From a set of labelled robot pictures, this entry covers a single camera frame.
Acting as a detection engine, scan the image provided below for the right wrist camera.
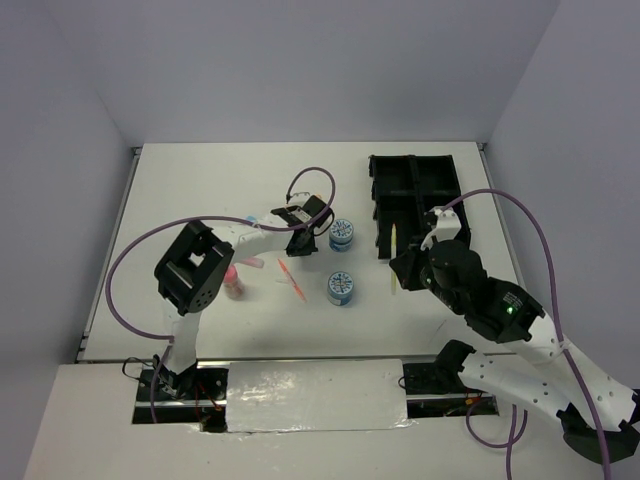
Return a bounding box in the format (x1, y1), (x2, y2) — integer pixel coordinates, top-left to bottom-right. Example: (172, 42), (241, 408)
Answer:
(420, 207), (462, 251)

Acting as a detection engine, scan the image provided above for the orange thin pen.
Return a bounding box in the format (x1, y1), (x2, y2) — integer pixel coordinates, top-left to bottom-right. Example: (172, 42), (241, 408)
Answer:
(278, 259), (307, 303)

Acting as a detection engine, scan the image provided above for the black four-compartment organizer tray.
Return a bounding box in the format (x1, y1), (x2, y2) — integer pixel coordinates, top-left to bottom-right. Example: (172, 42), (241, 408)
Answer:
(369, 155), (461, 260)

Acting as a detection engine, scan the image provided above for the pink lid small bottle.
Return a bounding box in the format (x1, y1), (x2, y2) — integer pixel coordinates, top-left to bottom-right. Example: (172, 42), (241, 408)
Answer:
(222, 265), (245, 300)

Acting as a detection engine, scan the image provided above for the blue paint jar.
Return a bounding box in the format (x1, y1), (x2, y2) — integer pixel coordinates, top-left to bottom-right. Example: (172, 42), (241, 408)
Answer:
(329, 219), (354, 252)
(327, 271), (355, 306)

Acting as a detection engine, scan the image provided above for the purple cap highlighter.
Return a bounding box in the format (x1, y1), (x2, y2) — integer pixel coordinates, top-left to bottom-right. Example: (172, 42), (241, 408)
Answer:
(239, 257), (264, 269)

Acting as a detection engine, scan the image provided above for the yellow thin pen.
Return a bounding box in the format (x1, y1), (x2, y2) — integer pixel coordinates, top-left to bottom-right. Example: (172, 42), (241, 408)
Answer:
(389, 223), (398, 295)

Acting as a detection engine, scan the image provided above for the upper blue paint jar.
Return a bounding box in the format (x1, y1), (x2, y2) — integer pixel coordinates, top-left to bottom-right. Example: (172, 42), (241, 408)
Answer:
(329, 219), (354, 252)

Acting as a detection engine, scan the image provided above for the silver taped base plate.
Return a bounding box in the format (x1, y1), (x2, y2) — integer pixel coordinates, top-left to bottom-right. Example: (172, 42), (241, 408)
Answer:
(225, 359), (410, 433)

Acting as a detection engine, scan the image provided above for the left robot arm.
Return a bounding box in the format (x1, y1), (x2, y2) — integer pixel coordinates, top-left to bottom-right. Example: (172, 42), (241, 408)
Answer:
(154, 195), (334, 399)

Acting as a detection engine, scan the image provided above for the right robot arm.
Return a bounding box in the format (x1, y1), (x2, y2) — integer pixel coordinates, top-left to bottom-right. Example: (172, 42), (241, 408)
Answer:
(390, 240), (639, 463)

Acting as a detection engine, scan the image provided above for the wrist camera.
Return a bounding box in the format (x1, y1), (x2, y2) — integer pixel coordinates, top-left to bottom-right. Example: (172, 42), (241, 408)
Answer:
(420, 207), (462, 251)
(286, 192), (326, 223)

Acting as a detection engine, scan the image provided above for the lower blue paint jar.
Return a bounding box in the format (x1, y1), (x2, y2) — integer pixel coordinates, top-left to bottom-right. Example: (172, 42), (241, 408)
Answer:
(327, 271), (355, 306)

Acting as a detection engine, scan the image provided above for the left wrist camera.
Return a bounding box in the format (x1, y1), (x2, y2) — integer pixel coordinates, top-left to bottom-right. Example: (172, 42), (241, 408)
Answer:
(286, 192), (326, 223)

